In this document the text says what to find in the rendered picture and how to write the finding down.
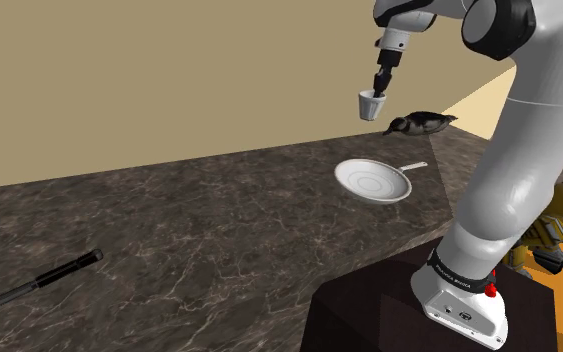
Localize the dark robot stand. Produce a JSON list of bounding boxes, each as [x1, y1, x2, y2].
[[299, 236, 561, 352]]

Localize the black rod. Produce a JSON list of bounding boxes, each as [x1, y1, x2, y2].
[[0, 248, 105, 321]]

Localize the dark duck figure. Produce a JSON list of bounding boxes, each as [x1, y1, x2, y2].
[[382, 110, 459, 137]]

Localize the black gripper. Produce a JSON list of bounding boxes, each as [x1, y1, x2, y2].
[[372, 48, 404, 98]]

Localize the white ribbed cup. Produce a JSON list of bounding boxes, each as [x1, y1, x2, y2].
[[357, 89, 387, 122]]

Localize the yellow robot figure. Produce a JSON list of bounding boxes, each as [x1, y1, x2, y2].
[[501, 120, 563, 280]]

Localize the white frying pan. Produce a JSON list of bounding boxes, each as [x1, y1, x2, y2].
[[334, 158, 429, 205]]

